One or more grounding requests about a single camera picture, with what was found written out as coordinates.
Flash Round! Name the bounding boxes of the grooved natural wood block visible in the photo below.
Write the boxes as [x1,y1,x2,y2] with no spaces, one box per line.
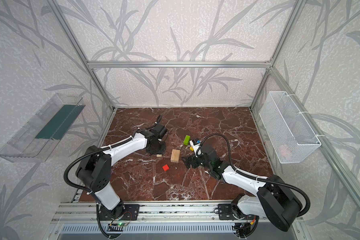
[170,149,181,163]

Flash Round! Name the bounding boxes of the green long block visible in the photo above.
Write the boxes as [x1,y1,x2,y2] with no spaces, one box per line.
[183,135,191,146]

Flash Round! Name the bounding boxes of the red cube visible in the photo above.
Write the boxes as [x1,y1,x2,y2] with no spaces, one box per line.
[163,165,170,172]

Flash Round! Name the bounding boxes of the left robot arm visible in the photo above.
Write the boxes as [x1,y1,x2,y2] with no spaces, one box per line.
[63,123,168,211]

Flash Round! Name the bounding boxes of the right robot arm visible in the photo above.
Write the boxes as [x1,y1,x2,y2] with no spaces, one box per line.
[182,145,311,232]

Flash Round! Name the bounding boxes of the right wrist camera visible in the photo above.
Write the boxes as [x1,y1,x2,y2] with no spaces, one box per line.
[190,138,201,153]

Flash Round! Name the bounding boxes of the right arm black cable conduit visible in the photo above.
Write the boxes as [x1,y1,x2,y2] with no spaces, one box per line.
[194,132,311,217]

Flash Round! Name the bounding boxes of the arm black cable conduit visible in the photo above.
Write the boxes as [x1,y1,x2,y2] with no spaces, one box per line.
[62,114,164,193]
[194,132,311,217]

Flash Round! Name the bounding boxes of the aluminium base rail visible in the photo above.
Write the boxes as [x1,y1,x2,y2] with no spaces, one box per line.
[51,200,230,224]

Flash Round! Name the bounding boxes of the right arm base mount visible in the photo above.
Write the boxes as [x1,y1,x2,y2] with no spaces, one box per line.
[213,204,256,222]

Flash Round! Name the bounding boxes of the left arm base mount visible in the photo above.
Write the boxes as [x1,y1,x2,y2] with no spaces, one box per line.
[97,204,140,221]

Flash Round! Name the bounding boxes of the white wire wall basket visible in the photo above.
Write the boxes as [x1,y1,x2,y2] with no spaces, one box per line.
[260,91,322,164]

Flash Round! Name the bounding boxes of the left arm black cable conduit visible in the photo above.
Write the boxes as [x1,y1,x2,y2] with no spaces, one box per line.
[62,114,164,193]

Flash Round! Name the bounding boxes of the aluminium frame crossbar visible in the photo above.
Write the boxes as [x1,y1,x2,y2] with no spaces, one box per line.
[87,61,271,69]

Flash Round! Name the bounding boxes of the clear plastic wall bin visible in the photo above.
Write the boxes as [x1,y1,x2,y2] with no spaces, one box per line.
[0,94,86,163]

